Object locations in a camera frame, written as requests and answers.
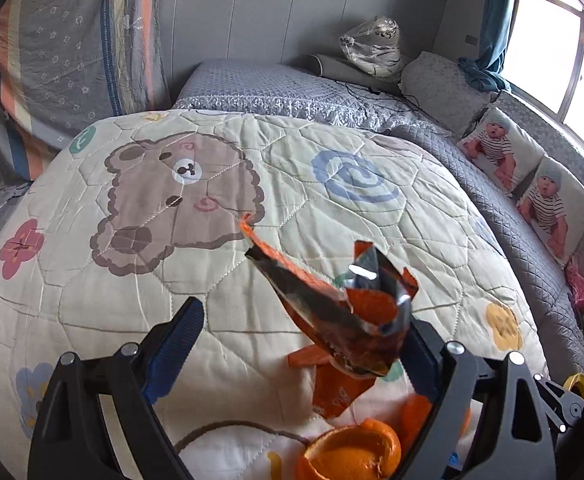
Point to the window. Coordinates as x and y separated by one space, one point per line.
562 50

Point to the small orange peel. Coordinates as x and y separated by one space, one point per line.
414 417

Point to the cartoon bear printed quilt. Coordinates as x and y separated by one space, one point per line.
171 260

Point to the large orange peel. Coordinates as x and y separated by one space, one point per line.
352 440

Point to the blue curtain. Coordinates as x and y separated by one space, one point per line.
494 20

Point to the plush tiger in plastic bag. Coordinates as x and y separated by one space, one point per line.
372 45

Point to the grey quilted sofa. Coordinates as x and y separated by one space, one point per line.
512 240

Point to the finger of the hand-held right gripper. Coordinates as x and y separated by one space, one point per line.
562 405

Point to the grey pillow roll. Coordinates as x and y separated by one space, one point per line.
332 65

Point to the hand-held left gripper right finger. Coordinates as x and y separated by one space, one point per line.
422 365

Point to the striped sheet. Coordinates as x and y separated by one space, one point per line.
61 50

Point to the baby print pillow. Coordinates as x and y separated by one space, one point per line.
554 205
499 147

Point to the orange foil snack wrapper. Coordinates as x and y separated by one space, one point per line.
322 305

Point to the grey patterned cushion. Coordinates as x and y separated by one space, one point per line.
442 90

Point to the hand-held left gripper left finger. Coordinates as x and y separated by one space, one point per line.
171 355

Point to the orange torn wrapper piece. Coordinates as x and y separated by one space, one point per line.
342 390

